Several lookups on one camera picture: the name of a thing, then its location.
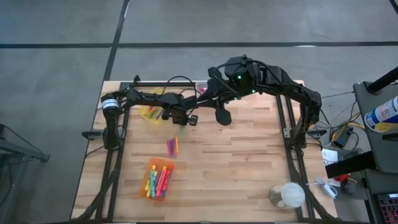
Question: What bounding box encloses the white cable bundle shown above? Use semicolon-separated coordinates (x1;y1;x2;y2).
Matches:
306;176;338;200

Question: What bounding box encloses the grey cart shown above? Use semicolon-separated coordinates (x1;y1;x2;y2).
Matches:
353;81;398;174

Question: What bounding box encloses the small black object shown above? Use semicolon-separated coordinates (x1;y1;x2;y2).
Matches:
340;179;358;196

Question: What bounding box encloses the yellow-orange highlighter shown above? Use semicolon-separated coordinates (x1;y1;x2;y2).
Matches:
157;166;168;195

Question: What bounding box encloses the pink highlighter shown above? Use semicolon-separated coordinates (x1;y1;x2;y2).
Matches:
160;167;171;197
164;164;174;190

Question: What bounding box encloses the orange translucent plastic bin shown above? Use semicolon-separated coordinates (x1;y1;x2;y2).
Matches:
139;157;175;202

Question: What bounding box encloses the white and blue spray can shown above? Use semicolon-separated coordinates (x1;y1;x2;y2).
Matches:
364;96;398;134

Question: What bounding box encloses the clear plastic bin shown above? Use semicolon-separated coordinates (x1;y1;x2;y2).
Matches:
195;80;209;94

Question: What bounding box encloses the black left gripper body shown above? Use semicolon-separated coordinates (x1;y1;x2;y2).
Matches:
161;105;200;127

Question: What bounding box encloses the yellow translucent plastic bin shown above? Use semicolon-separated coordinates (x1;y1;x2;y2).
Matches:
139;88;170;125

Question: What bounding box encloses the black power adapter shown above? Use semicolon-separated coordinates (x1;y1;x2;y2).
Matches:
331;126;355;147

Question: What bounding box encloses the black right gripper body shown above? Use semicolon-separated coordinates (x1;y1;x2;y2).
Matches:
206;67;238;127

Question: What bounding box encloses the grey metal stand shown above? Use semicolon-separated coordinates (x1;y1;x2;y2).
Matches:
0;123;50;224

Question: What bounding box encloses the black table clamp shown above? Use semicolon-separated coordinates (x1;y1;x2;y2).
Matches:
81;129;105;140
307;129;328;139

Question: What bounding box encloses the black strap bar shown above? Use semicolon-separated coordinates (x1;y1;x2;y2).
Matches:
325;151;377;179

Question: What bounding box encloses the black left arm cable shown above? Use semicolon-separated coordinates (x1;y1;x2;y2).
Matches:
166;75;197;94

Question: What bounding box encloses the yellow cable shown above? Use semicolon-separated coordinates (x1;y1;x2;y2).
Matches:
331;121;366;142

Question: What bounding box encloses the backlit keyboard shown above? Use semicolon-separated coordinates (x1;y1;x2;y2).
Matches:
374;192;398;224

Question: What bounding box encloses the thin black cable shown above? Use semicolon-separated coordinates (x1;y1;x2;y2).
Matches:
322;91;355;100

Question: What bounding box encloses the black aluminium table frame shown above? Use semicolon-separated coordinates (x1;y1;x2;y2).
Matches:
71;74;340;224

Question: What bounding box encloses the black pole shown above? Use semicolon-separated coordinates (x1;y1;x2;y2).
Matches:
366;67;398;95

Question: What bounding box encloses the white paper card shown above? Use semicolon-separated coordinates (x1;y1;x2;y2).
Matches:
322;148;339;166

